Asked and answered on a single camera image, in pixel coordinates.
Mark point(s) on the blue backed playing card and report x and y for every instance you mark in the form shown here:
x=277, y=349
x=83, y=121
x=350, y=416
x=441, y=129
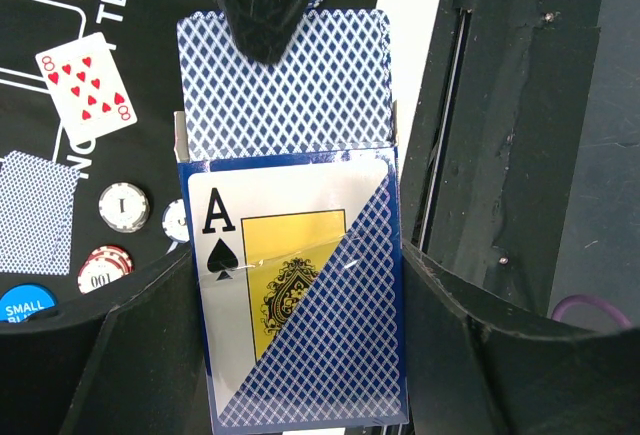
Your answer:
x=37, y=202

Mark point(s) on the blue playing card deck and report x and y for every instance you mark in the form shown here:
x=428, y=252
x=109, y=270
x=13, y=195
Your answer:
x=292, y=201

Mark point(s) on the eight of hearts card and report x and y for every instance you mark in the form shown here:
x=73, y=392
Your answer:
x=86, y=87

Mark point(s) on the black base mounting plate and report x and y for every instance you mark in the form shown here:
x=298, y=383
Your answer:
x=522, y=172

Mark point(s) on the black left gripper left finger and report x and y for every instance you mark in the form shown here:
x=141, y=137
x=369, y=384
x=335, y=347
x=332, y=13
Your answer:
x=123, y=359

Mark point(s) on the blue chip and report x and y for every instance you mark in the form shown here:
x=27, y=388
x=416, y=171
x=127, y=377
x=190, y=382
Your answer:
x=174, y=222

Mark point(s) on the blue small blind button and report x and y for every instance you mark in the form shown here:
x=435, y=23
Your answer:
x=24, y=300

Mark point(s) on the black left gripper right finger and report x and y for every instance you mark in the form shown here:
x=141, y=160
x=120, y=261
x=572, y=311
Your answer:
x=477, y=364

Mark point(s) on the grey chip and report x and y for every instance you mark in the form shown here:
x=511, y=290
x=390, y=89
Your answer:
x=124, y=207

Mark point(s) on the black poker felt mat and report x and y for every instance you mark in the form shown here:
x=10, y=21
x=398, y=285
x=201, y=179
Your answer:
x=328, y=92

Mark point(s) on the red chips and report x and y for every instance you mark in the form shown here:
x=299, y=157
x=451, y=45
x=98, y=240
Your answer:
x=104, y=265

